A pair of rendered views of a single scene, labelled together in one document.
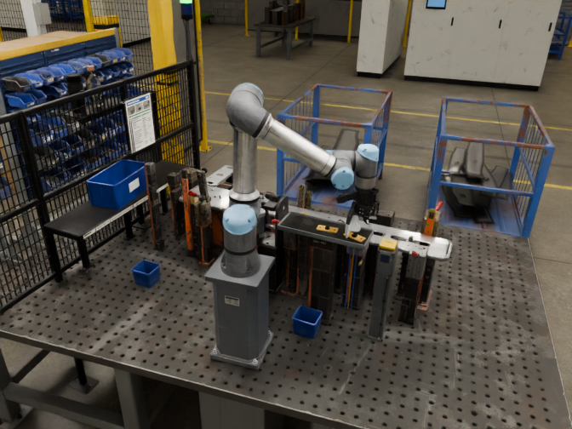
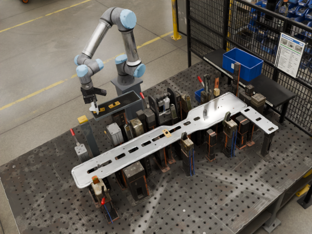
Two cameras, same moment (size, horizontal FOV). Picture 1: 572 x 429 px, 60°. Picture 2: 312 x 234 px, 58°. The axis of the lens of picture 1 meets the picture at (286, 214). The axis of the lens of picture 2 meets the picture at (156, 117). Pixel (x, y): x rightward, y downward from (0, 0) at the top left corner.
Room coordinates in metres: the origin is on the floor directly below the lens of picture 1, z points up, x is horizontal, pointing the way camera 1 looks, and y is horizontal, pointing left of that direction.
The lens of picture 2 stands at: (3.07, -1.15, 2.50)
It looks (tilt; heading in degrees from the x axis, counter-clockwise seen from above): 43 degrees down; 133
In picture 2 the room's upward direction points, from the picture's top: 8 degrees counter-clockwise
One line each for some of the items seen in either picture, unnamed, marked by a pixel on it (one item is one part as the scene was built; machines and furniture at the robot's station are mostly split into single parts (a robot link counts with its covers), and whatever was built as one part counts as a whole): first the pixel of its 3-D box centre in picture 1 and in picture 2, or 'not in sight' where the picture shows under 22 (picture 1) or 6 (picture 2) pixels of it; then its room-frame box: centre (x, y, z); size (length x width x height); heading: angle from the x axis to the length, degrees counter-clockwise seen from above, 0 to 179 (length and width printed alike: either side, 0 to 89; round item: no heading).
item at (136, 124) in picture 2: not in sight; (139, 139); (1.94, -0.17, 0.89); 0.13 x 0.11 x 0.38; 157
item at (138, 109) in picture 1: (140, 122); (289, 55); (2.64, 0.82, 1.30); 0.23 x 0.02 x 0.31; 157
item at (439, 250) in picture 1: (306, 217); (165, 135); (2.15, -0.10, 1.00); 1.38 x 0.22 x 0.02; 67
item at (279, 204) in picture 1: (265, 241); (165, 117); (2.00, 0.09, 0.94); 0.18 x 0.13 x 0.49; 67
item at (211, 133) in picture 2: not in sight; (211, 146); (2.41, 0.10, 0.84); 0.11 x 0.08 x 0.29; 157
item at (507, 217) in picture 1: (479, 169); not in sight; (4.07, -1.70, 0.47); 1.20 x 0.80 x 0.95; 164
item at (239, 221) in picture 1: (239, 226); (123, 63); (1.56, 0.17, 1.27); 0.13 x 0.12 x 0.14; 179
